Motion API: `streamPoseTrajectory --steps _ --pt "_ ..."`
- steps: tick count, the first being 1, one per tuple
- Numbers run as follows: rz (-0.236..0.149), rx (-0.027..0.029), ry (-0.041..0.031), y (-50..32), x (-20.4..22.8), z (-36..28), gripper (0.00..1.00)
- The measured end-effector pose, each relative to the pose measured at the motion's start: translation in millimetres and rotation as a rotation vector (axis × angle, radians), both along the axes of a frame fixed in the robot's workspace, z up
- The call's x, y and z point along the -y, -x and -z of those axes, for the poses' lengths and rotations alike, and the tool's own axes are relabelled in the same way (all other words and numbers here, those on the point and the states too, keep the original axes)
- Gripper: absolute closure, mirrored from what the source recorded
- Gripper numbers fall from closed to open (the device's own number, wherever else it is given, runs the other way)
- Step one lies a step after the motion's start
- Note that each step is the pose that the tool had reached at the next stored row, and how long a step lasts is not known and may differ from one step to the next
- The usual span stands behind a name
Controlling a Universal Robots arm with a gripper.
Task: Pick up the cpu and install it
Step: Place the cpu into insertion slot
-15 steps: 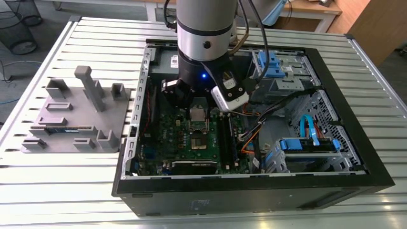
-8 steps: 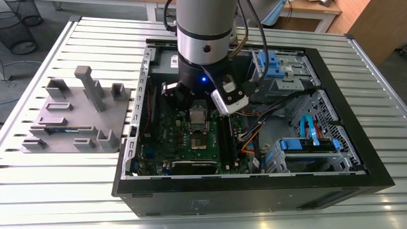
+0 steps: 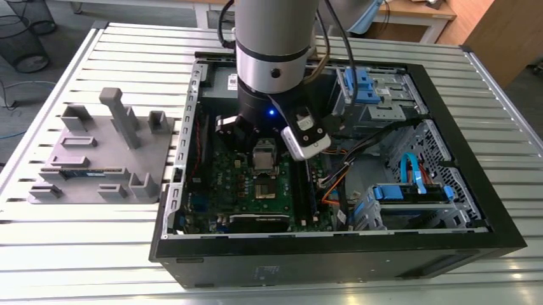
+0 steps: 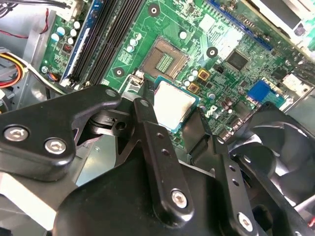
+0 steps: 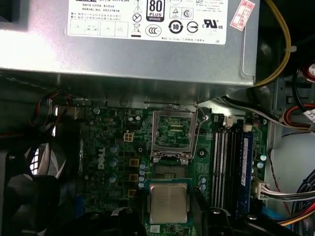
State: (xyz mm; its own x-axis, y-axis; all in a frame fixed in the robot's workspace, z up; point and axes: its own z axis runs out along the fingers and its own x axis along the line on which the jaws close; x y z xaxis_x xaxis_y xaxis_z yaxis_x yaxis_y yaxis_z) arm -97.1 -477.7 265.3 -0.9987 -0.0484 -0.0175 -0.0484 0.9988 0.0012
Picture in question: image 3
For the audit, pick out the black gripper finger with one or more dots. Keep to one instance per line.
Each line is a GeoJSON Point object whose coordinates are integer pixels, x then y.
{"type": "Point", "coordinates": [227, 133]}

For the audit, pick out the silver CPU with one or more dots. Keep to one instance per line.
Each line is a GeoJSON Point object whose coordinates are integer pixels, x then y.
{"type": "Point", "coordinates": [263, 159]}

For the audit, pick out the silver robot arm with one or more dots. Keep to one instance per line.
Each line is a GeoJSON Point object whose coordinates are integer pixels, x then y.
{"type": "Point", "coordinates": [275, 38]}

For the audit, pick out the CPU socket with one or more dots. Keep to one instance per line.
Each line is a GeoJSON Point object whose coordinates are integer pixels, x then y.
{"type": "Point", "coordinates": [269, 190]}

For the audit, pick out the grey power supply unit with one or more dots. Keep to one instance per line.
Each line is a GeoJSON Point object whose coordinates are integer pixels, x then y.
{"type": "Point", "coordinates": [217, 108]}

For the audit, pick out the green motherboard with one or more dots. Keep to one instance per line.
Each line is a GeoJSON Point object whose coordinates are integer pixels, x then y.
{"type": "Point", "coordinates": [238, 203]}

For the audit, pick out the black RAM slot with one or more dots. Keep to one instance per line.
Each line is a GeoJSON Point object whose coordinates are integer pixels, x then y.
{"type": "Point", "coordinates": [299, 190]}
{"type": "Point", "coordinates": [311, 190]}

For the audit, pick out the blue plastic drive latch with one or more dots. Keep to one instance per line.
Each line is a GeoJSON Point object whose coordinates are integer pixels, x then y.
{"type": "Point", "coordinates": [362, 79]}
{"type": "Point", "coordinates": [369, 97]}

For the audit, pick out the grey metal drive cage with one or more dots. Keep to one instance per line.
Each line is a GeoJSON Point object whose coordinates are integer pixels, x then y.
{"type": "Point", "coordinates": [382, 117]}

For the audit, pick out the black graphics card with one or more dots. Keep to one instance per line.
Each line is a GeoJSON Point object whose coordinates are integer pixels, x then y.
{"type": "Point", "coordinates": [259, 224]}

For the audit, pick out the grey parts rack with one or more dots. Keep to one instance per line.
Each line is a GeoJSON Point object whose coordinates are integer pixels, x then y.
{"type": "Point", "coordinates": [106, 159]}

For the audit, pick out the RAM stick with blue label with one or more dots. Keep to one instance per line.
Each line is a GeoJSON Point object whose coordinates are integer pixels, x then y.
{"type": "Point", "coordinates": [84, 175]}

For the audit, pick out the empty blue disk carrier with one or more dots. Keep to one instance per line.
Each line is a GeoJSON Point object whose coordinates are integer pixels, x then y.
{"type": "Point", "coordinates": [361, 214]}

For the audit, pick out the black PC case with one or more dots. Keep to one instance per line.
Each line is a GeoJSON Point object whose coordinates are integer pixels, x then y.
{"type": "Point", "coordinates": [297, 270]}

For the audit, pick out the hard disk in blue carrier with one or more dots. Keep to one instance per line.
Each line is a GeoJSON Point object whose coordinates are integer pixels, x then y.
{"type": "Point", "coordinates": [425, 192]}

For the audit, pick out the grey metal disk bay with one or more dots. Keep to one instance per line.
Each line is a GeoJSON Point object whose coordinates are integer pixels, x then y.
{"type": "Point", "coordinates": [415, 207]}

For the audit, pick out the wooden desk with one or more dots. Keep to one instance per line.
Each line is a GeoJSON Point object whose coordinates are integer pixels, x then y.
{"type": "Point", "coordinates": [425, 9]}

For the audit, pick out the large black mesh bin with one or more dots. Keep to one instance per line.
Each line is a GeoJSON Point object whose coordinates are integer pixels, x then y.
{"type": "Point", "coordinates": [26, 47]}

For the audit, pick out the small black mesh bin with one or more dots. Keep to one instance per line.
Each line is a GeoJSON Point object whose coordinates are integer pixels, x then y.
{"type": "Point", "coordinates": [42, 19]}

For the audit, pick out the wooden cabinet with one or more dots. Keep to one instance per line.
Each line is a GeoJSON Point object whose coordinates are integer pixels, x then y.
{"type": "Point", "coordinates": [501, 38]}

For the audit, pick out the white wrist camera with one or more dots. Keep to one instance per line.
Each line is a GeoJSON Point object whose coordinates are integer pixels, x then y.
{"type": "Point", "coordinates": [311, 149]}

